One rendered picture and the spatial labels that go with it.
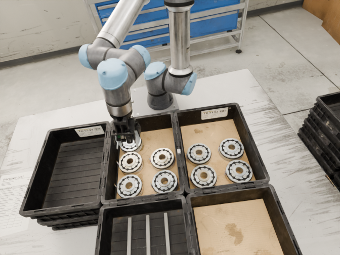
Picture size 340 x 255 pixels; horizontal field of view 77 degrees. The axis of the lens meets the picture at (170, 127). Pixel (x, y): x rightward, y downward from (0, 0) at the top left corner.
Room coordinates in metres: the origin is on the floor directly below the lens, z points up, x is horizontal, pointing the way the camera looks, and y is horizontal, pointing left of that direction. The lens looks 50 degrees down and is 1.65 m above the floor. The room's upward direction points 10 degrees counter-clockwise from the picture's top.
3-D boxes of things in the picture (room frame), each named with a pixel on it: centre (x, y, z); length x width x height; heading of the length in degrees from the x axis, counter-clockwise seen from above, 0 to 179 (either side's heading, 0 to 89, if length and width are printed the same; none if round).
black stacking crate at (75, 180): (0.51, 0.43, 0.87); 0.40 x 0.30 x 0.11; 177
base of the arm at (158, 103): (0.91, 0.03, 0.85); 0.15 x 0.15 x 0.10
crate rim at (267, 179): (0.48, -0.17, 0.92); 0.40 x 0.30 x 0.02; 177
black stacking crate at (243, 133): (0.48, -0.17, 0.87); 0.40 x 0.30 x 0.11; 177
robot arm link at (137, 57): (0.58, 0.09, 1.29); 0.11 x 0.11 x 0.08; 59
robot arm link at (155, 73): (0.91, 0.02, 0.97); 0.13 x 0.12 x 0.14; 59
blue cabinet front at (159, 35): (2.38, 0.16, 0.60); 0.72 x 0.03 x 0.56; 93
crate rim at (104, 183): (0.50, 0.13, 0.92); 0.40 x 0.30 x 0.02; 177
